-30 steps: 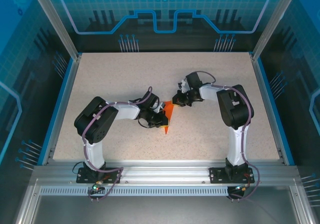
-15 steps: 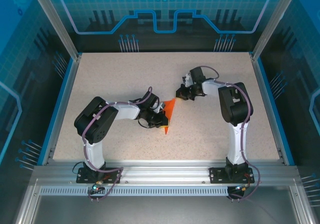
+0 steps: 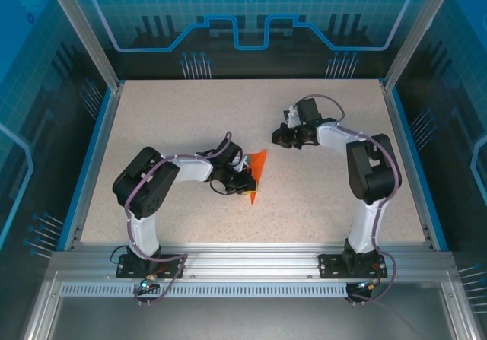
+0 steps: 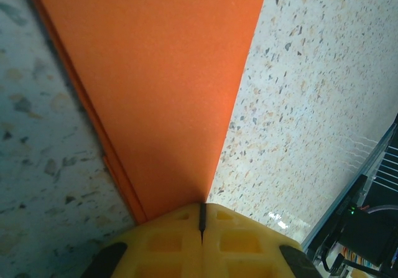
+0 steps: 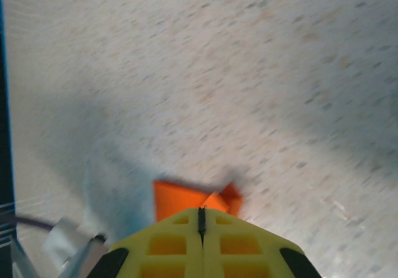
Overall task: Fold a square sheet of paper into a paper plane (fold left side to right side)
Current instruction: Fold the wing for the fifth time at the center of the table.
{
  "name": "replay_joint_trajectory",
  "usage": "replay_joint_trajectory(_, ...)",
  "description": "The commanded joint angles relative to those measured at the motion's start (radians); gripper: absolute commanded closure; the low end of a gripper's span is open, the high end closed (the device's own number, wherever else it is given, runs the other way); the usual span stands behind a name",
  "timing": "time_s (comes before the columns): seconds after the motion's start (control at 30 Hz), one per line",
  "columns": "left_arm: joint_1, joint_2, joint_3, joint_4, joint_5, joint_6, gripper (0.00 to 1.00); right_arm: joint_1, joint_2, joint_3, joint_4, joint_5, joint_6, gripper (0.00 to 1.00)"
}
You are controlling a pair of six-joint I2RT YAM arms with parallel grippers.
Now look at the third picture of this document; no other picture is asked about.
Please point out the orange paper sheet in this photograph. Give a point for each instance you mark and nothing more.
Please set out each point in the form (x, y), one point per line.
(260, 165)

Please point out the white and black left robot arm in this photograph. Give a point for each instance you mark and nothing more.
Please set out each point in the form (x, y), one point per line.
(190, 169)

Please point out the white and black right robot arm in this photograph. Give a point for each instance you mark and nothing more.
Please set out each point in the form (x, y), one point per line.
(365, 226)

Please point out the aluminium front beam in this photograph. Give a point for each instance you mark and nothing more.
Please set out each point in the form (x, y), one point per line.
(251, 260)

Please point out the grey metal tray panel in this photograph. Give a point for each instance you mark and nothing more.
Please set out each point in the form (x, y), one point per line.
(247, 321)

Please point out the aluminium side rail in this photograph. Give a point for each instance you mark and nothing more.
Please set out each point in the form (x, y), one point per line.
(102, 146)
(406, 146)

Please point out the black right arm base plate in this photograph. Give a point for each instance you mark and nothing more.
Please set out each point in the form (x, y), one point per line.
(331, 267)

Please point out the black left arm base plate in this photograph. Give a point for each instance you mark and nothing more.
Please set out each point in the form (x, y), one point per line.
(131, 267)

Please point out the aluminium corner post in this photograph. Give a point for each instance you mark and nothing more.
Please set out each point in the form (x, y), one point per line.
(87, 32)
(416, 32)

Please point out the aluminium lower frame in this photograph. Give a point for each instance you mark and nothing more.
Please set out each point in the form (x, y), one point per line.
(41, 311)

